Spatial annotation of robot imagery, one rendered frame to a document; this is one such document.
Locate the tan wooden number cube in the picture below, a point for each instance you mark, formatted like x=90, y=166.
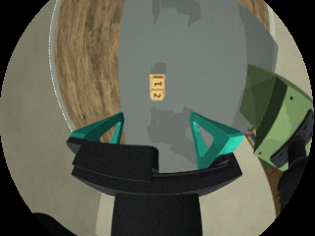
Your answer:
x=157, y=94
x=158, y=82

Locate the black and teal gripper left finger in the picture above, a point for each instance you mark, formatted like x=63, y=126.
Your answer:
x=94, y=131

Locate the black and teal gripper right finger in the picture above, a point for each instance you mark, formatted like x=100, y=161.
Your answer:
x=226, y=139

